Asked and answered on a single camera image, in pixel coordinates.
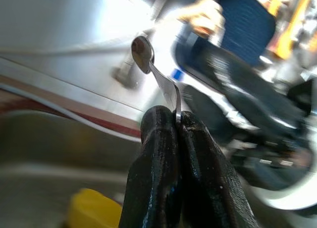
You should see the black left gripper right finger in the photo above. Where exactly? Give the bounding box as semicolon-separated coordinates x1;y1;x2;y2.
177;111;258;228

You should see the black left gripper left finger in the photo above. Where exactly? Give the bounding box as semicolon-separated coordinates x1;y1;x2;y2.
120;105;183;228

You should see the yellow plastic jug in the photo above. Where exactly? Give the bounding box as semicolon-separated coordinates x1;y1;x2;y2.
66;187;123;228

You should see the metal spoon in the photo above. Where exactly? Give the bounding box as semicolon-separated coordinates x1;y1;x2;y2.
130;36;184;127

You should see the stainless steel sink basin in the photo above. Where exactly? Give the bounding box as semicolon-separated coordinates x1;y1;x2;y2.
0;109;149;228

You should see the cream faucet diverter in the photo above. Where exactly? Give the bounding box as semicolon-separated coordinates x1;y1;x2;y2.
177;0;225;39

